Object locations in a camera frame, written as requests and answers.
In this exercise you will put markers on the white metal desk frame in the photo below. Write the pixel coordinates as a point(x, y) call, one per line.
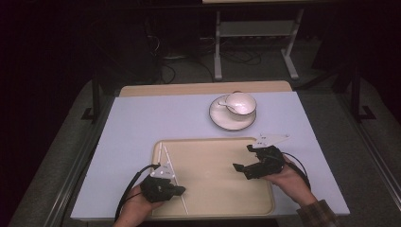
point(217, 47)

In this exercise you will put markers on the white plate with dark rim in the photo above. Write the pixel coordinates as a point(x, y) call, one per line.
point(227, 121)

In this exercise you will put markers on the beige plastic tray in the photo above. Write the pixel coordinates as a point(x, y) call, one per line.
point(214, 179)

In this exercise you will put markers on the aluminium frame rail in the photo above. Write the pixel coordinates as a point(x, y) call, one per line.
point(72, 183)
point(375, 157)

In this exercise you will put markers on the white bowl with dark rim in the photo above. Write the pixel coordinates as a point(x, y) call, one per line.
point(244, 104)

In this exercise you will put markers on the person's left hand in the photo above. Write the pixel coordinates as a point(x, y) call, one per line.
point(137, 208)

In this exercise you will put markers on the person's right hand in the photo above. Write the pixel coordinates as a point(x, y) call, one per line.
point(293, 186)

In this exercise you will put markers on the black metal stand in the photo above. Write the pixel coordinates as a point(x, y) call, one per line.
point(356, 94)
point(95, 97)

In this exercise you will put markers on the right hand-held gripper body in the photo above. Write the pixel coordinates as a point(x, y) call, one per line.
point(268, 164)

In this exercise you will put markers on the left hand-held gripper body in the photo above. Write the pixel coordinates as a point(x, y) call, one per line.
point(157, 189)

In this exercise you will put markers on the white table mat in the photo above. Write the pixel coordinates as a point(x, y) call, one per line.
point(142, 126)

